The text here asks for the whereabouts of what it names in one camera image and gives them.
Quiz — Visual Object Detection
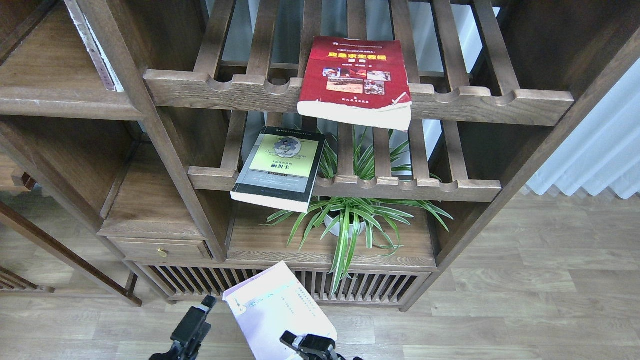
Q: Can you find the white lavender book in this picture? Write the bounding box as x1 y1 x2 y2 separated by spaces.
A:
222 260 338 360

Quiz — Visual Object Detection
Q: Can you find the dark wooden bookshelf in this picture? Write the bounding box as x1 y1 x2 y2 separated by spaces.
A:
1 0 639 312

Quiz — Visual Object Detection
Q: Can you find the white plant pot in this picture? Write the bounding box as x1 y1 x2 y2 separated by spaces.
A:
324 210 366 239

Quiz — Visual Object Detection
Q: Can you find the green spider plant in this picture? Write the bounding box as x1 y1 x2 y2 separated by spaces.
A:
262 127 454 294

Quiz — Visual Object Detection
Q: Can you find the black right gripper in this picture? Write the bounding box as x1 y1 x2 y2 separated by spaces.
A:
279 330 346 360

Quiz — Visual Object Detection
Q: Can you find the worn standing book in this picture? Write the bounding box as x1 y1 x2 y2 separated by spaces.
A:
65 0 124 92

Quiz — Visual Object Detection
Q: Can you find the brass drawer knob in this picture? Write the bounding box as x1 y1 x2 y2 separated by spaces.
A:
157 247 169 259

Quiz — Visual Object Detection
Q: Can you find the black and green book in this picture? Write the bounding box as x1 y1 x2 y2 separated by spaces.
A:
230 126 326 213

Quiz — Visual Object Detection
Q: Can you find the red thick book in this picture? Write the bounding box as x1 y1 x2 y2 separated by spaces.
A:
297 36 412 132

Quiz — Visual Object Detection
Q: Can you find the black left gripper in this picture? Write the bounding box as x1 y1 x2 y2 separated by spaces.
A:
149 295 217 360

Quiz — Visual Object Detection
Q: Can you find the white curtain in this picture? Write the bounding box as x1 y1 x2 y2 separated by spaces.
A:
526 61 640 199

